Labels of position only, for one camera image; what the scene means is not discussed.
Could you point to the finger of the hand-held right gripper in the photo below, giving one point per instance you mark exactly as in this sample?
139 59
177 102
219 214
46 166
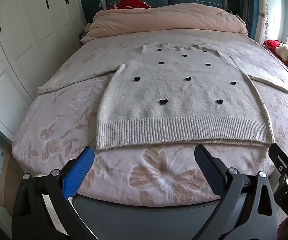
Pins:
279 158

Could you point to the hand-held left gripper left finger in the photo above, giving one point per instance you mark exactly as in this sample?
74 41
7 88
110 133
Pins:
82 168

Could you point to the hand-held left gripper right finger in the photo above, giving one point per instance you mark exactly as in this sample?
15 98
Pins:
205 163

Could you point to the cream sweater with black hearts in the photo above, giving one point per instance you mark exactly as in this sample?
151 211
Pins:
171 92

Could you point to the pink floral blanket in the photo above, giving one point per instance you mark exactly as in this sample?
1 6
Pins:
158 177

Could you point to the small red cloth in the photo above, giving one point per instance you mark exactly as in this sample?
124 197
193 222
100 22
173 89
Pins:
271 45

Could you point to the white wardrobe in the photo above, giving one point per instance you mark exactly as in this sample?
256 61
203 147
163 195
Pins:
21 42

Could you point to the pink duvet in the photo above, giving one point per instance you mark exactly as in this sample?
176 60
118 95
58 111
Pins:
163 17

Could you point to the grey curtain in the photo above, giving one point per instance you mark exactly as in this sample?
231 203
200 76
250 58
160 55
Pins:
246 5

